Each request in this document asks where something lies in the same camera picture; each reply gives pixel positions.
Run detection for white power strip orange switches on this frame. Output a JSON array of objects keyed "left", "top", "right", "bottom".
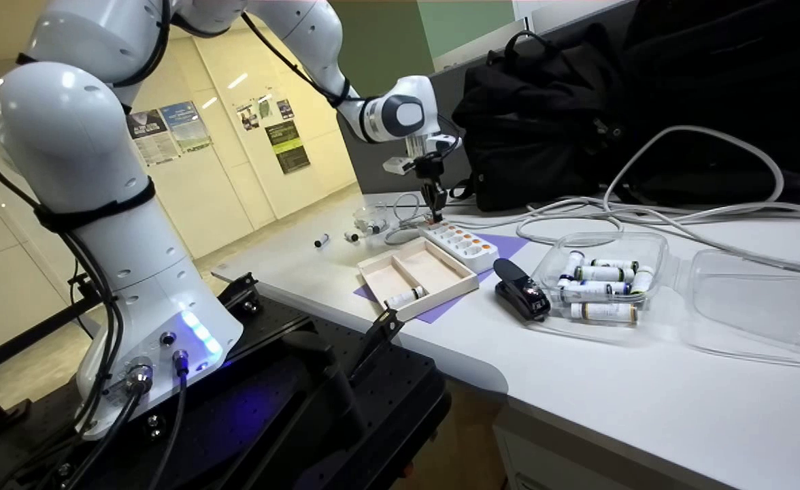
[{"left": 419, "top": 217, "right": 503, "bottom": 273}]

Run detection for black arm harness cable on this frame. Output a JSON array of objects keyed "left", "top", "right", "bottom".
[{"left": 0, "top": 0, "right": 180, "bottom": 439}]

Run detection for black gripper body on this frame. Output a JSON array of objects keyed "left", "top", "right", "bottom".
[{"left": 410, "top": 141, "right": 463, "bottom": 188}]

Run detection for light wooden frame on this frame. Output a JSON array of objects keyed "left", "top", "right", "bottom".
[{"left": 353, "top": 233, "right": 483, "bottom": 323}]

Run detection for black robot cart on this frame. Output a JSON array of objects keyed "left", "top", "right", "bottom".
[{"left": 0, "top": 270, "right": 455, "bottom": 490}]

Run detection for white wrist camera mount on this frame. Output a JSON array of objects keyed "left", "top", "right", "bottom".
[{"left": 380, "top": 149, "right": 423, "bottom": 176}]

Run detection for thin white cable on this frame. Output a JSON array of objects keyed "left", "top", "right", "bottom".
[
  {"left": 589, "top": 198, "right": 800, "bottom": 278},
  {"left": 515, "top": 198, "right": 629, "bottom": 251}
]

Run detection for thick white power cable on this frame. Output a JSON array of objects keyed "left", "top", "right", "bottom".
[{"left": 602, "top": 122, "right": 800, "bottom": 228}]

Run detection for black backpack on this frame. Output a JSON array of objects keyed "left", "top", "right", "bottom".
[
  {"left": 614, "top": 0, "right": 800, "bottom": 206},
  {"left": 451, "top": 25, "right": 642, "bottom": 216}
]

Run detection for clear plastic container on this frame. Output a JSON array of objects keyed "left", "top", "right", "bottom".
[{"left": 527, "top": 225, "right": 672, "bottom": 345}]

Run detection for black stapler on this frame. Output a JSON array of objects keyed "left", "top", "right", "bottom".
[{"left": 489, "top": 256, "right": 555, "bottom": 326}]

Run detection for clear plastic lid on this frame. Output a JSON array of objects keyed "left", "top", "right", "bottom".
[{"left": 680, "top": 244, "right": 800, "bottom": 368}]

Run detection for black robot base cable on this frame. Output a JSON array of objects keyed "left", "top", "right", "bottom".
[
  {"left": 63, "top": 360, "right": 156, "bottom": 490},
  {"left": 144, "top": 345, "right": 193, "bottom": 490}
]

